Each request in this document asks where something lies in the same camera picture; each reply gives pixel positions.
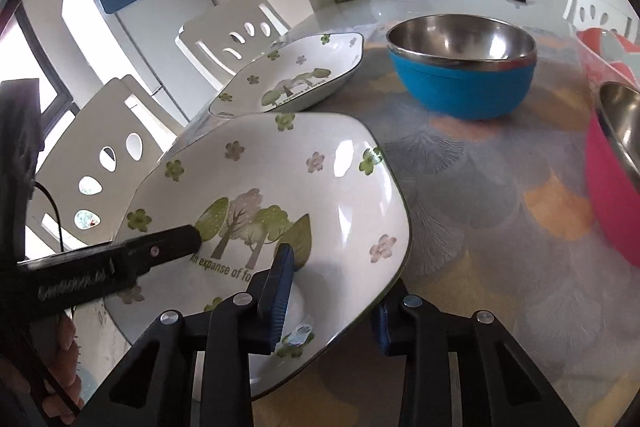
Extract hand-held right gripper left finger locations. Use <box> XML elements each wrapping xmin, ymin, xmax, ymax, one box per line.
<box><xmin>80</xmin><ymin>243</ymin><xmax>301</xmax><ymax>427</ymax></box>

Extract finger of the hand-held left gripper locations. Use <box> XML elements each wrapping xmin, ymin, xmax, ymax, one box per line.
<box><xmin>17</xmin><ymin>224</ymin><xmax>202</xmax><ymax>323</ymax></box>

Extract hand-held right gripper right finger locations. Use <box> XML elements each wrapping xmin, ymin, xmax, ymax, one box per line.
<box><xmin>371</xmin><ymin>279</ymin><xmax>581</xmax><ymax>427</ymax></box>

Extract large floral white plate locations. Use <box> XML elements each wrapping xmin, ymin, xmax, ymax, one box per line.
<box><xmin>102</xmin><ymin>111</ymin><xmax>412</xmax><ymax>400</ymax></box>

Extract blue steel bowl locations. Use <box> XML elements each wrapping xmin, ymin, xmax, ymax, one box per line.
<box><xmin>386</xmin><ymin>14</ymin><xmax>538</xmax><ymax>122</ymax></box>

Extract person's left hand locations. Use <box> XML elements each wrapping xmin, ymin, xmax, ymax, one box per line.
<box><xmin>42</xmin><ymin>313</ymin><xmax>87</xmax><ymax>426</ymax></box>

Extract white refrigerator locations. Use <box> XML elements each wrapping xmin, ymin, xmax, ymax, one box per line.
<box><xmin>61</xmin><ymin>0</ymin><xmax>221</xmax><ymax>132</ymax></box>

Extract patterned grey orange tablecloth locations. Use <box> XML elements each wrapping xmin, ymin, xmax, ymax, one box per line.
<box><xmin>250</xmin><ymin>27</ymin><xmax>640</xmax><ymax>427</ymax></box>

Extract small floral white plate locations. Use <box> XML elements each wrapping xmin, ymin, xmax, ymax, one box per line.
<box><xmin>207</xmin><ymin>32</ymin><xmax>365</xmax><ymax>118</ymax></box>

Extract pink steel bowl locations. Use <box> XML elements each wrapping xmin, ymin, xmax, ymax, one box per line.
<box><xmin>585</xmin><ymin>82</ymin><xmax>640</xmax><ymax>268</ymax></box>

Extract clear container red contents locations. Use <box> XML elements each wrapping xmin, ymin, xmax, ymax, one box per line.
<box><xmin>576</xmin><ymin>27</ymin><xmax>640</xmax><ymax>85</ymax></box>

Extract black cable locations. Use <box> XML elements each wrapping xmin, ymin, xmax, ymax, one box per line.
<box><xmin>34</xmin><ymin>182</ymin><xmax>65</xmax><ymax>254</ymax></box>

